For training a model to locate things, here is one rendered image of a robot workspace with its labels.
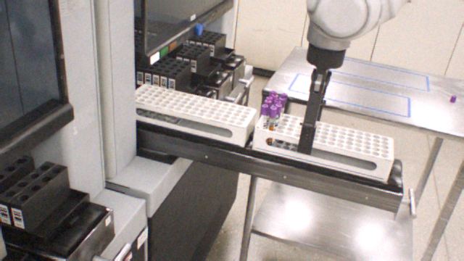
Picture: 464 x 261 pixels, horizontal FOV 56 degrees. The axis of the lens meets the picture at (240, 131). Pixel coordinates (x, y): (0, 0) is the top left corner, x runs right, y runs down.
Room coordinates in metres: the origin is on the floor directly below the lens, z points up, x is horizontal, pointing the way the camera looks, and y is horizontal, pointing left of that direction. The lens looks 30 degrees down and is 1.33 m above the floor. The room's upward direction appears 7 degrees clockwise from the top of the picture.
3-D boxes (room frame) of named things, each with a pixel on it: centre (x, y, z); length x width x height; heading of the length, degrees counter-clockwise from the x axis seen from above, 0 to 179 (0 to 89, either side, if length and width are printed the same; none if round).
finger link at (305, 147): (0.79, -0.14, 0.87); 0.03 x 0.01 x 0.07; 77
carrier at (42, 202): (0.54, 0.31, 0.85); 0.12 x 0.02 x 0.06; 167
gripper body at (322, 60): (0.84, -0.15, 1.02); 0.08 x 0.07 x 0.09; 167
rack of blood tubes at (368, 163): (0.84, -0.18, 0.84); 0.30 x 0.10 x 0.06; 77
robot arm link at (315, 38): (0.84, -0.15, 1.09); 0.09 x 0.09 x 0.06
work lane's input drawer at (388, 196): (0.87, -0.05, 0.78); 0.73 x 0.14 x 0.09; 77
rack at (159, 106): (0.91, 0.12, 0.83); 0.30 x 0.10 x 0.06; 77
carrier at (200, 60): (1.23, 0.14, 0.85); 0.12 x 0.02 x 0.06; 166
